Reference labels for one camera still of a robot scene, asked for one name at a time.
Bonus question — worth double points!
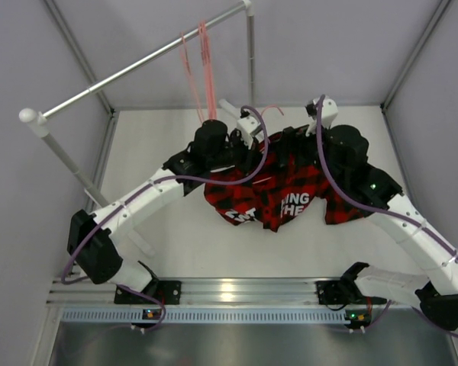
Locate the red black plaid shirt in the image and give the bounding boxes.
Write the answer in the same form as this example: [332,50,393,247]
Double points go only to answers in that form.
[204,132,363,233]

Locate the pink wire hanger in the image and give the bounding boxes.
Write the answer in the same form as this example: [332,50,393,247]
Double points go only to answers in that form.
[198,21,218,120]
[179,32,205,124]
[260,104,285,116]

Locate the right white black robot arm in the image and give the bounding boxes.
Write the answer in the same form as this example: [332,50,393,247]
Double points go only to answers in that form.
[274,125,458,331]

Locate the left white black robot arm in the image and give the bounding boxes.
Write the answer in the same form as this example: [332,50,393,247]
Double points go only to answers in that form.
[67,115,268,295]

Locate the silver clothes rack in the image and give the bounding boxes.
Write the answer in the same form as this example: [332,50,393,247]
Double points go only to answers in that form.
[18,0,291,258]

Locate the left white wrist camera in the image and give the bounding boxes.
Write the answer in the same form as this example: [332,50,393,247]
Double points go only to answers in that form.
[236,111,264,149]

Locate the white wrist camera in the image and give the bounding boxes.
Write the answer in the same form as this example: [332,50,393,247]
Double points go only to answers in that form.
[236,111,264,149]
[305,95,338,136]

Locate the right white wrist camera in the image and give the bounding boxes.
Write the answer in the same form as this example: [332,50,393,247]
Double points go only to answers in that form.
[305,95,338,136]

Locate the aluminium mounting rail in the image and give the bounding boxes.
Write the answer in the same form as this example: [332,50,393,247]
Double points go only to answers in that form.
[47,278,334,307]

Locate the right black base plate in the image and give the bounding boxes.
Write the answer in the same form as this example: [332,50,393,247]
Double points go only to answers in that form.
[316,280,354,306]

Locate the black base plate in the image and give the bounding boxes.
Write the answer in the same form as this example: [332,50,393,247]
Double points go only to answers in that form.
[316,280,354,306]
[114,280,182,305]

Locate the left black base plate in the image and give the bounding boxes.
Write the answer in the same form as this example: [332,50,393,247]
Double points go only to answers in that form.
[114,280,182,305]

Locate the perforated cable duct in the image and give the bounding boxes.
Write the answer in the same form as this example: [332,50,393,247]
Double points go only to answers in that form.
[61,307,350,325]

